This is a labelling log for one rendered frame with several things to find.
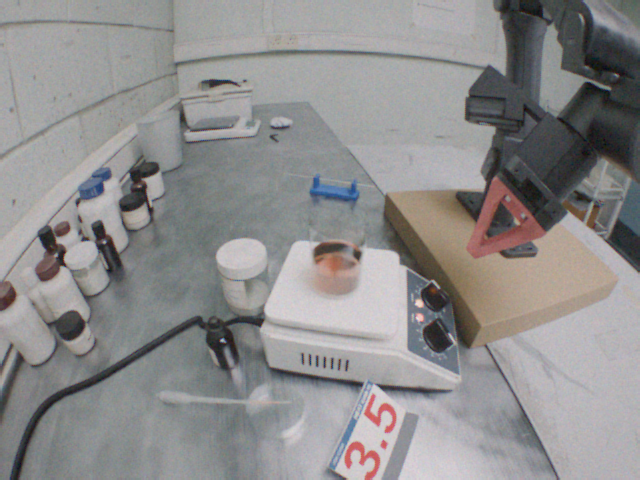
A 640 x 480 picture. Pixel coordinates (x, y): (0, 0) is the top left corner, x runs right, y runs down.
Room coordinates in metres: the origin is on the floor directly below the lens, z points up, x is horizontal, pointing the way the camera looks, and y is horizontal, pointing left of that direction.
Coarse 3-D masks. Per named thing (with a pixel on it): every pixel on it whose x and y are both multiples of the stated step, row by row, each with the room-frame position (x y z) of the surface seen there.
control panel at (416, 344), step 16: (416, 288) 0.25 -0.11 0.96; (416, 304) 0.22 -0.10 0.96; (448, 304) 0.25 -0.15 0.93; (416, 320) 0.20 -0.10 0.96; (432, 320) 0.21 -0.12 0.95; (448, 320) 0.22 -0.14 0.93; (416, 336) 0.18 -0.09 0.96; (416, 352) 0.16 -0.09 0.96; (432, 352) 0.17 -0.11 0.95; (448, 352) 0.18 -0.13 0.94; (448, 368) 0.16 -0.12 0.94
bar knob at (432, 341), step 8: (440, 320) 0.19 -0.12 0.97; (424, 328) 0.19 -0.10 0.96; (432, 328) 0.19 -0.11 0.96; (440, 328) 0.19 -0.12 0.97; (424, 336) 0.18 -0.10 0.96; (432, 336) 0.19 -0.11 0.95; (440, 336) 0.18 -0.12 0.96; (448, 336) 0.18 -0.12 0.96; (432, 344) 0.18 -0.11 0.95; (440, 344) 0.18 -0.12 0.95; (448, 344) 0.17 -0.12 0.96; (440, 352) 0.17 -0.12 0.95
